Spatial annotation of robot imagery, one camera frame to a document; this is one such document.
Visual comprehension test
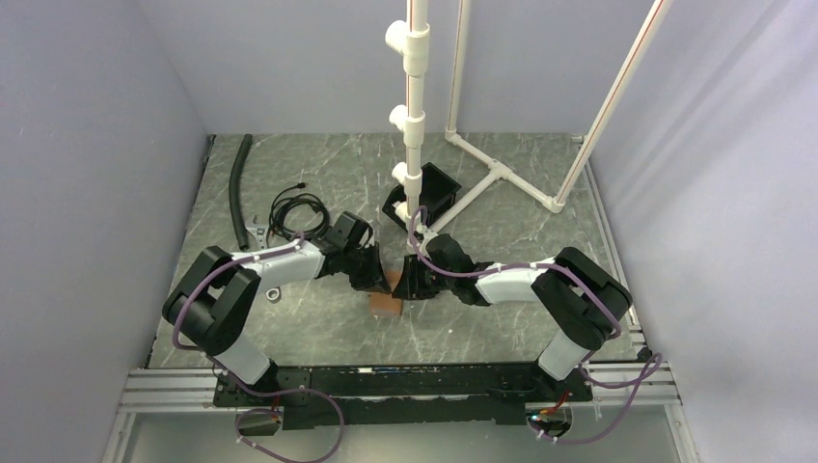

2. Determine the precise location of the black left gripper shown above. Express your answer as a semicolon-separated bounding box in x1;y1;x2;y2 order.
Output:
341;242;391;295

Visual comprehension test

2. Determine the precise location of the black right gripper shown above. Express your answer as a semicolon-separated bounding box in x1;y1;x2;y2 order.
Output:
392;255;455;301

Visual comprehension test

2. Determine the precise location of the black card tray box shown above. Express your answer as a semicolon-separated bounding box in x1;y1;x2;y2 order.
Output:
381;162;462;230

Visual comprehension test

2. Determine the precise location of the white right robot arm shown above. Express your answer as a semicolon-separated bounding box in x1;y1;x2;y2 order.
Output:
392;233;633;400

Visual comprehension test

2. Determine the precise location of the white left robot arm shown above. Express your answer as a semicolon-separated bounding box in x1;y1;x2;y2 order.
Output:
162;212;392;405

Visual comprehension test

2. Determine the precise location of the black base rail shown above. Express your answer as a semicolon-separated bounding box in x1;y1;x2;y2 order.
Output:
213;361;593;430

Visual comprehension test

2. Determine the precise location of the coiled black usb cable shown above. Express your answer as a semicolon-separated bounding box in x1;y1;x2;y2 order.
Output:
268;183;332;243

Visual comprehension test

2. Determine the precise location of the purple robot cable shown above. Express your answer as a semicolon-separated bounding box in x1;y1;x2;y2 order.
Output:
233;388;347;463

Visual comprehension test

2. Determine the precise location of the black corrugated hose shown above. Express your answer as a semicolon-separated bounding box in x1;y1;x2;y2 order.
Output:
229;133;255;252

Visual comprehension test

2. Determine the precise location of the white pvc pipe frame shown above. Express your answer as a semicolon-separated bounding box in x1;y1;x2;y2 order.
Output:
385;1;671;232

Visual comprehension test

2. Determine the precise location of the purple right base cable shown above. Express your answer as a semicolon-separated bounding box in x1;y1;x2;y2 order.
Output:
527;352;666;447

